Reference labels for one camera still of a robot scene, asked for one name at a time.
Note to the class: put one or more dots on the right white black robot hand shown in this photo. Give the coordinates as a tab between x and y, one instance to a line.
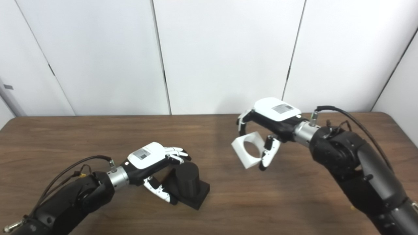
274	112

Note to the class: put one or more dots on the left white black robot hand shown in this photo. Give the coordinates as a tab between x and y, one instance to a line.
147	156

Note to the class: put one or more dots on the black peg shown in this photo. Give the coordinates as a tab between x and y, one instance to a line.
187	182

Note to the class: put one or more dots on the white square piece with hole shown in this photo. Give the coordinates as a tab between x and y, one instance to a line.
241	153

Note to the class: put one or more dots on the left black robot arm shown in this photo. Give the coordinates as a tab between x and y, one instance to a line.
72	202

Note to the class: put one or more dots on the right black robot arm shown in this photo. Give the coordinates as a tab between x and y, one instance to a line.
356	166

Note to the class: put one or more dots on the grey wall post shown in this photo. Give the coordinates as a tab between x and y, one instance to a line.
11	101

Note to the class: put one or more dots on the small grey wall tag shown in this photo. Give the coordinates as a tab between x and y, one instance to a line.
8	87

